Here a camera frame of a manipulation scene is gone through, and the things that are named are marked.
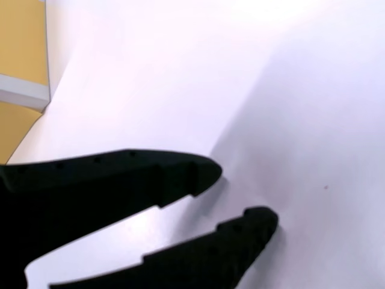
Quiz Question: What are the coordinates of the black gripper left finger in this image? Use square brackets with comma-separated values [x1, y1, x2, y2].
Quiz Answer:
[0, 149, 223, 289]

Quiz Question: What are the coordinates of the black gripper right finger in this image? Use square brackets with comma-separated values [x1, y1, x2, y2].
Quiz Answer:
[49, 205, 280, 289]

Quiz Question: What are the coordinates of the yellow cardboard box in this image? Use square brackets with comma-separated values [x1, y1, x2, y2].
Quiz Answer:
[0, 0, 51, 166]

